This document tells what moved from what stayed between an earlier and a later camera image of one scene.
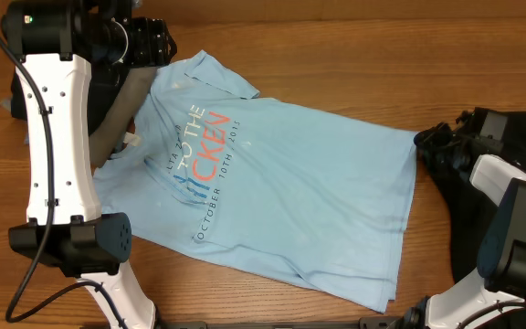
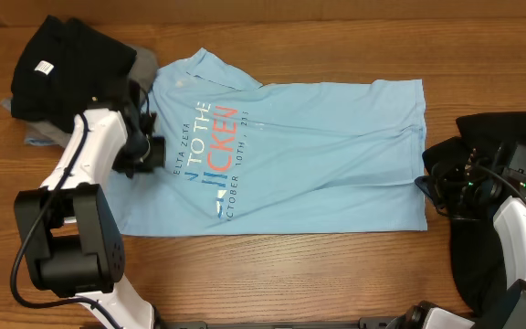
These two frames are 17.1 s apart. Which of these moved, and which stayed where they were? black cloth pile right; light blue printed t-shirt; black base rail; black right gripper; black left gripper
Moved: black left gripper; black right gripper; light blue printed t-shirt
Stayed: black cloth pile right; black base rail
